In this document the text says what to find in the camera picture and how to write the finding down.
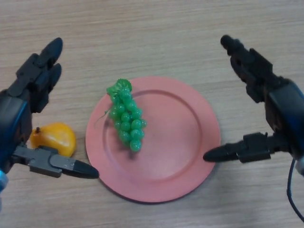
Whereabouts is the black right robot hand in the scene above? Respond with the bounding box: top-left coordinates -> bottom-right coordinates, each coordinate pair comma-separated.
203,35 -> 304,164

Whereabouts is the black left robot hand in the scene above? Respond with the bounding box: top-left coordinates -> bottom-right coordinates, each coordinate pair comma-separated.
0,37 -> 100,180

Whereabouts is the green grapes bunch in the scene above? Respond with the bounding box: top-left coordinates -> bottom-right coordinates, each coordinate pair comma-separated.
94,78 -> 147,152

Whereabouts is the pink round plate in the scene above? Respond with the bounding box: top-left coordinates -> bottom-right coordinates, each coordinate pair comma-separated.
85,76 -> 221,204

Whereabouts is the yellow pear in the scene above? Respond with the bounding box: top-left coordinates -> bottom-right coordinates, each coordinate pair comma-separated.
29,122 -> 76,157

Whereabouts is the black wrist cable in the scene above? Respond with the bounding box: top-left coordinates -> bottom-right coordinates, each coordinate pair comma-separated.
286,158 -> 304,220

